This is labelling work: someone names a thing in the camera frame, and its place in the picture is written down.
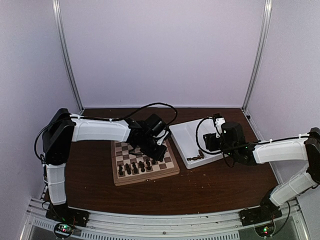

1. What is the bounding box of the dark chess rook small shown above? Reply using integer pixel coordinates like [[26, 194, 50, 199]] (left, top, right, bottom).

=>
[[125, 163, 131, 170]]

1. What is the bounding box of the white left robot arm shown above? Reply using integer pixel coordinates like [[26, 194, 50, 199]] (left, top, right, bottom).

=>
[[34, 108, 171, 222]]

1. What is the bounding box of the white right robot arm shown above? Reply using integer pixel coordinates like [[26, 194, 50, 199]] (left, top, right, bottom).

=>
[[203, 122, 320, 221]]

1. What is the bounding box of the dark chess piece crossing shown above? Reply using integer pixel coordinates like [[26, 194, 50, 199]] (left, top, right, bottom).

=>
[[186, 155, 205, 161]]

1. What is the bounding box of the wooden chess board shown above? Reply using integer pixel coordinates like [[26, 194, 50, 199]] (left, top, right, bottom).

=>
[[110, 140, 180, 186]]

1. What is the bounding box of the white plastic divided tray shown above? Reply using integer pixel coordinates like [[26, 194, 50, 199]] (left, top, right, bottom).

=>
[[169, 119, 223, 169]]

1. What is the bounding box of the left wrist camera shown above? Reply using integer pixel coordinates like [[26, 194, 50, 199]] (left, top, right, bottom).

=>
[[156, 130, 171, 146]]

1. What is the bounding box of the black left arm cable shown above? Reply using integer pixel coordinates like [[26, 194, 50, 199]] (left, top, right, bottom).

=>
[[74, 101, 178, 126]]

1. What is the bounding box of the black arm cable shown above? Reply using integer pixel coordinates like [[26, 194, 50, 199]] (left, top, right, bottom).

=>
[[74, 101, 178, 126], [195, 116, 223, 156]]

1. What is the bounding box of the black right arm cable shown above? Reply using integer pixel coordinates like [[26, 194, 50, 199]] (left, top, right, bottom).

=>
[[195, 116, 223, 156]]

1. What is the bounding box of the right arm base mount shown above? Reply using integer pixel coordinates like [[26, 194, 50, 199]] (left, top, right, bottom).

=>
[[239, 198, 283, 227]]

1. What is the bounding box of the aluminium front rail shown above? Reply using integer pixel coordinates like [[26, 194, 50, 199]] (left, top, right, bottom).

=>
[[24, 194, 303, 240]]

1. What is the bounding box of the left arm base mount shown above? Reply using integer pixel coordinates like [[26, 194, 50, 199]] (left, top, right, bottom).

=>
[[45, 201, 90, 227]]

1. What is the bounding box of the right aluminium frame post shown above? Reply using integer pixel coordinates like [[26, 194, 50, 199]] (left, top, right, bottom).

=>
[[241, 0, 273, 112]]

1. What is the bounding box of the aluminium frame post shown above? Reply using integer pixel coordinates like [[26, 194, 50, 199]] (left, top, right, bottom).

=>
[[52, 0, 85, 113], [241, 0, 273, 112]]

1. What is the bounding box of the left aluminium frame post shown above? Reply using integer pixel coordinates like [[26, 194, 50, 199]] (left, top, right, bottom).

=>
[[52, 0, 85, 113]]

